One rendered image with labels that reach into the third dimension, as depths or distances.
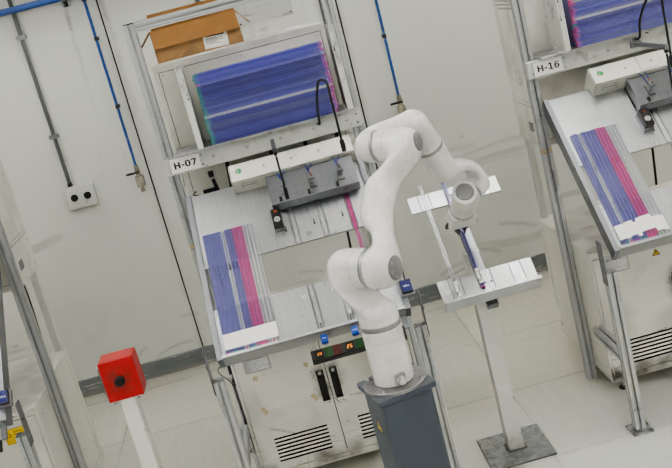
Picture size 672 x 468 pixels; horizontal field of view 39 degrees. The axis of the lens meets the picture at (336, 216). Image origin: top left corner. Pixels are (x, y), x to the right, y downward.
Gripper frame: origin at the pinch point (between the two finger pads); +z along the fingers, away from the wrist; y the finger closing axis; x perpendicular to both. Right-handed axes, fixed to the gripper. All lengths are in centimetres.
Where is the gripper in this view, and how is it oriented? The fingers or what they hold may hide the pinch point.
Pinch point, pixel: (460, 228)
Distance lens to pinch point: 340.5
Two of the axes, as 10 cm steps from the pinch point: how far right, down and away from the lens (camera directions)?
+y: -9.6, 2.6, -0.3
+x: 2.5, 8.8, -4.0
